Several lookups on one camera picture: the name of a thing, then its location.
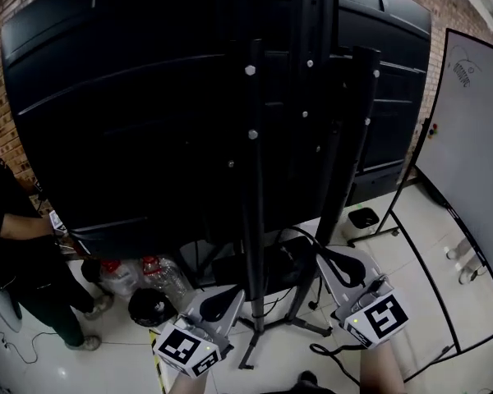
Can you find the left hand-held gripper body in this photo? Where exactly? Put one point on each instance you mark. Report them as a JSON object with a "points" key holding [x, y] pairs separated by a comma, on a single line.
{"points": [[176, 349]]}

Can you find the grey rounded machine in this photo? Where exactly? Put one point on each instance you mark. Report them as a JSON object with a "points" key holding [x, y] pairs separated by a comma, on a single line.
{"points": [[0, 302]]}

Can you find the black screen stand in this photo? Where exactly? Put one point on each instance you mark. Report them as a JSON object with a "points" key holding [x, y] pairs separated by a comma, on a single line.
{"points": [[252, 187]]}

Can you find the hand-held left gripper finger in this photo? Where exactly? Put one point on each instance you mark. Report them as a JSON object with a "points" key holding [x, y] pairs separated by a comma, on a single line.
{"points": [[232, 308], [197, 308]]}

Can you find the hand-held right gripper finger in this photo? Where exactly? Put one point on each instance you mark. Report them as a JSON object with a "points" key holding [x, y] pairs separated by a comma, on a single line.
{"points": [[328, 277], [371, 267]]}

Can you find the large black screen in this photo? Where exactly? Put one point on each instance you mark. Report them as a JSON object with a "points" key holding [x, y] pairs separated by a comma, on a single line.
{"points": [[127, 117]]}

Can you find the white bin with black bag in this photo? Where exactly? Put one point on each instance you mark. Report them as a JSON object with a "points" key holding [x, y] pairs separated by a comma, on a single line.
{"points": [[362, 222]]}

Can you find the black box on stand base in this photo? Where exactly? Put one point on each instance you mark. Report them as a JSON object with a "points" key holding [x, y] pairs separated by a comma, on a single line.
{"points": [[285, 261]]}

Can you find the person's right forearm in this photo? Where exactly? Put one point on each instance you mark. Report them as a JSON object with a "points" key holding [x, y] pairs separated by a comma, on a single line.
{"points": [[380, 369]]}

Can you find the black round helmet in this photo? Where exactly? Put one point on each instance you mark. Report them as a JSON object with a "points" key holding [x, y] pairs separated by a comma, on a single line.
{"points": [[151, 307]]}

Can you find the plastic jug with red cap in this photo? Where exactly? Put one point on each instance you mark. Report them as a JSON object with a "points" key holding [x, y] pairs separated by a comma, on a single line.
{"points": [[119, 279]]}

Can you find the whiteboard on black stand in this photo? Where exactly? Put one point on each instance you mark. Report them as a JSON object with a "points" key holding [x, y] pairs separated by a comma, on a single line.
{"points": [[464, 179]]}

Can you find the yellow black striped strip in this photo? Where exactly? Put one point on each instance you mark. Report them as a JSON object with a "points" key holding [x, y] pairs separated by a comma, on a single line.
{"points": [[158, 367]]}

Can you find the white tiled floor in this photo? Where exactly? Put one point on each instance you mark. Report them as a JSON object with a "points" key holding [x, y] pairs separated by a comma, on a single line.
{"points": [[119, 369]]}

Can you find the clear bottle with red cap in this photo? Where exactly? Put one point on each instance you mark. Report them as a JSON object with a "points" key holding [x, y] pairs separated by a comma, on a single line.
{"points": [[164, 275]]}

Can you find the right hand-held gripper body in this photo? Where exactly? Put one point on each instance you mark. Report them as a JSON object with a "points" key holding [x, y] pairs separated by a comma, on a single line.
{"points": [[386, 316]]}

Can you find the person's left forearm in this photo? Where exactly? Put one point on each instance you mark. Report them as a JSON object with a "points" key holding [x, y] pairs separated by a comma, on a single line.
{"points": [[189, 385]]}

